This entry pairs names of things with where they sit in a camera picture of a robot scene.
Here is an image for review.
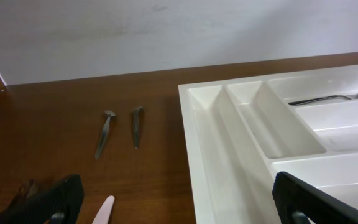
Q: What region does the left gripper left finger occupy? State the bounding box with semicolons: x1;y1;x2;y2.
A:
0;174;85;224

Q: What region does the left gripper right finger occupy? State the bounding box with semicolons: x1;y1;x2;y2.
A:
272;172;358;224

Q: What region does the white cutlery tray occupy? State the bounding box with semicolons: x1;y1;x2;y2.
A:
178;65;358;223

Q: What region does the small metal spoon right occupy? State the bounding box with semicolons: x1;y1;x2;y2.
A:
132;106;143;149

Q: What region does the pink plastic knife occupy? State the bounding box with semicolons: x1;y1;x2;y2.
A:
92;195;115;224

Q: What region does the metal fork dark handle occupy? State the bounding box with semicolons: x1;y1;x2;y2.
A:
288;95;352;106

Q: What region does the small metal spoon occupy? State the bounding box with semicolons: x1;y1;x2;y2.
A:
95;110;115;159
132;106;143;149

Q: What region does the small metal spoon left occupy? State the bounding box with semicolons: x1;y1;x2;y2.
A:
95;110;115;159

